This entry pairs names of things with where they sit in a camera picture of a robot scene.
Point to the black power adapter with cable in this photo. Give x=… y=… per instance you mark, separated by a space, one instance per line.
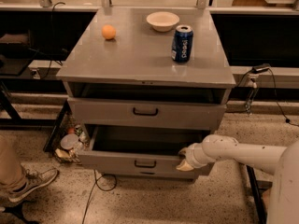
x=252 y=76

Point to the khaki trouser leg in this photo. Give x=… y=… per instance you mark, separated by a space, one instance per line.
x=12 y=175

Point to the black table leg frame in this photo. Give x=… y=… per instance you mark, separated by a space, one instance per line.
x=31 y=86

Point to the white bowl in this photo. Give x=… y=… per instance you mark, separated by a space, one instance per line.
x=162 y=21

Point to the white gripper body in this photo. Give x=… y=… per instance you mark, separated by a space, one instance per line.
x=193 y=155

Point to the black metal frame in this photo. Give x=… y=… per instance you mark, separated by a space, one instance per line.
x=262 y=216

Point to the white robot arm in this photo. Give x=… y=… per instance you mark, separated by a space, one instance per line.
x=280 y=162

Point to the blue Pepsi can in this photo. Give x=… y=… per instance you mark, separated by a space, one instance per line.
x=182 y=44

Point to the wire basket with items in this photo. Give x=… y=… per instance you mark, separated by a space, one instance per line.
x=70 y=140

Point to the grey top drawer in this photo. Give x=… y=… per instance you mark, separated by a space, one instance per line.
x=147 y=114

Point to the grey drawer cabinet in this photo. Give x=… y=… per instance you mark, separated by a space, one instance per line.
x=137 y=66

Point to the orange fruit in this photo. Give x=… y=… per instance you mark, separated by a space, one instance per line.
x=108 y=32

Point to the grey sneaker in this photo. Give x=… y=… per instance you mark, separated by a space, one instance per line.
x=33 y=181

